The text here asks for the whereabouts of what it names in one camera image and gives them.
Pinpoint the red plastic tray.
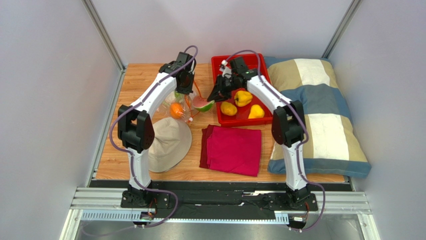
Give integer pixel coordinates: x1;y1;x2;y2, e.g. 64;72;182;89
211;53;273;127

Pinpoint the fake watermelon slice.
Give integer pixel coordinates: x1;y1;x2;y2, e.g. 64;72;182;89
192;95;215;113

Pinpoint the plaid pillow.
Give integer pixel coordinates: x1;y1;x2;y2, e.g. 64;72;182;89
264;56;372;179

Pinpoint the magenta folded cloth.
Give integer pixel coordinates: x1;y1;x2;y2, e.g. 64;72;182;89
199;125;262;177

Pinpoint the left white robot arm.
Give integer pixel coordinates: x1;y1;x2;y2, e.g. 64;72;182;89
114;52;196;208

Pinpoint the yellow fake pepper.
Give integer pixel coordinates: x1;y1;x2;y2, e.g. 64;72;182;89
234;90;253;107

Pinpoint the orange fake fruit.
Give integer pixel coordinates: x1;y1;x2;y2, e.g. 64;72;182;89
169;102;185;119

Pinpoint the white fake cauliflower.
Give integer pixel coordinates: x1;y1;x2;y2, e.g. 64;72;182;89
172;91;185;103

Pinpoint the clear zip top bag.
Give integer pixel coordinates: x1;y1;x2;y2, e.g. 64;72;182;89
158;82;201;123

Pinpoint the yellow fake pear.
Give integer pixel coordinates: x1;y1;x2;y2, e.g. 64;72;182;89
248;104;265;119

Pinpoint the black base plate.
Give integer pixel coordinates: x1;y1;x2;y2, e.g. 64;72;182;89
120;190;319;220

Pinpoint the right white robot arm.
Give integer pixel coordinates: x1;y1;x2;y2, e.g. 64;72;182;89
207;56;311;209

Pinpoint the dark yellow fake fruit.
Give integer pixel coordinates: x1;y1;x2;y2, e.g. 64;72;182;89
219;101;238;117

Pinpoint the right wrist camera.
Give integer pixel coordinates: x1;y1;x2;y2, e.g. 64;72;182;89
219;59;232;77

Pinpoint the beige bucket hat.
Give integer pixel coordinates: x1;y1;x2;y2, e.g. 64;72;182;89
148;117;193;173

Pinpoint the aluminium frame rail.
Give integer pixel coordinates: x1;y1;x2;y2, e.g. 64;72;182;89
70;187;372;225

